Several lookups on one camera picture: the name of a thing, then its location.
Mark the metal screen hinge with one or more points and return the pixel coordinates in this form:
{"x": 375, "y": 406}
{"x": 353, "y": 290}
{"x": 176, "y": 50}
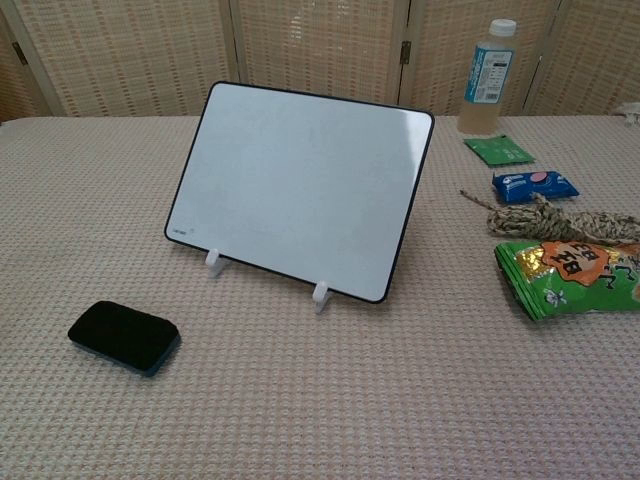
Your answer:
{"x": 405, "y": 51}

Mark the black whiteboard eraser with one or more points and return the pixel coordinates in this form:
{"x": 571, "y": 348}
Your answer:
{"x": 120, "y": 332}

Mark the beige waffle tablecloth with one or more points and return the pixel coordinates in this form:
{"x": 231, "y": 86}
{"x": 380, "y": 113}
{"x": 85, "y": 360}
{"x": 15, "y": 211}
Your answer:
{"x": 300, "y": 400}

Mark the blue cookie packet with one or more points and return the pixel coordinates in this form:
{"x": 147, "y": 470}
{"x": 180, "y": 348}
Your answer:
{"x": 530, "y": 187}

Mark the woven bamboo folding screen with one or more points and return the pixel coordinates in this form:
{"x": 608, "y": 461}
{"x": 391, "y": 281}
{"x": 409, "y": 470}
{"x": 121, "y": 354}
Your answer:
{"x": 150, "y": 50}

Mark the white board with black frame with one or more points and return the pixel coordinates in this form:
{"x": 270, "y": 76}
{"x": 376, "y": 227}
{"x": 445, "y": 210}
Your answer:
{"x": 300, "y": 190}

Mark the clear bottle with blue label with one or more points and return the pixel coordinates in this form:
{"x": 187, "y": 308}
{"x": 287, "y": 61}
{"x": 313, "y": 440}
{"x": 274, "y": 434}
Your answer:
{"x": 487, "y": 75}

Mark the green flat sachet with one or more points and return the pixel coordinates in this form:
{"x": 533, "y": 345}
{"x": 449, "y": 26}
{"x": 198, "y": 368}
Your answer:
{"x": 500, "y": 151}

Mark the white plastic board stand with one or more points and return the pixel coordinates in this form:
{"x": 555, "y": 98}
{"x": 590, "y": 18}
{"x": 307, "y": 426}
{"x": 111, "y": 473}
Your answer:
{"x": 214, "y": 265}

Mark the green orange snack bag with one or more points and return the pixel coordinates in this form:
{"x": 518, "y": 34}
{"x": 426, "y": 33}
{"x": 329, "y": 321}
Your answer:
{"x": 575, "y": 280}

